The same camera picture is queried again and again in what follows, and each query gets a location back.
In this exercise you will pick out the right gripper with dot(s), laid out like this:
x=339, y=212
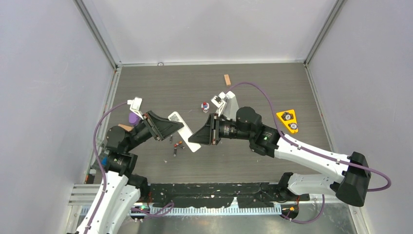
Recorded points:
x=210, y=134

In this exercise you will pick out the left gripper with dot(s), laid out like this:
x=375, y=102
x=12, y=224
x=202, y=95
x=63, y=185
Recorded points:
x=162, y=127

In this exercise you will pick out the black orange battery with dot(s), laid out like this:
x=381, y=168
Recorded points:
x=179, y=144

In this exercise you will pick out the white long remote control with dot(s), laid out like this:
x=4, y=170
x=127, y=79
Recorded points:
x=185, y=132

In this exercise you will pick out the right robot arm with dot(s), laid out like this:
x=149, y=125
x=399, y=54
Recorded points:
x=343, y=176

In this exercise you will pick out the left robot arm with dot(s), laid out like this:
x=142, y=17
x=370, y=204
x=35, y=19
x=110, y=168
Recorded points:
x=120, y=188

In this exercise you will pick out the purple toy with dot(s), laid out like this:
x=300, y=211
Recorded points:
x=133, y=118

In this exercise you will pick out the small red blue figurine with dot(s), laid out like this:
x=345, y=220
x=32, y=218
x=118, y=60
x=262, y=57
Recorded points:
x=205, y=107

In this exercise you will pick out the wooden block left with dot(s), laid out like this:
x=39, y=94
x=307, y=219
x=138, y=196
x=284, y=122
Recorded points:
x=125, y=127

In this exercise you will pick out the small wooden block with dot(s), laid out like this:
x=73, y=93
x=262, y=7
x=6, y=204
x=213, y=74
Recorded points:
x=227, y=80

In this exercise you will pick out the yellow triangle toy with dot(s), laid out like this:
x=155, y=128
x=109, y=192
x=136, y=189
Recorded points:
x=289, y=119

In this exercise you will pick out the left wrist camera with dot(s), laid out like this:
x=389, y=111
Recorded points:
x=135, y=104

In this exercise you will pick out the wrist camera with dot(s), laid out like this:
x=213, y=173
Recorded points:
x=135, y=104
x=217, y=99

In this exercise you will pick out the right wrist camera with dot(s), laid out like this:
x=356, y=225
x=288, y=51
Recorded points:
x=217, y=99

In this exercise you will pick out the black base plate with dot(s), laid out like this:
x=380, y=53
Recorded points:
x=218, y=195

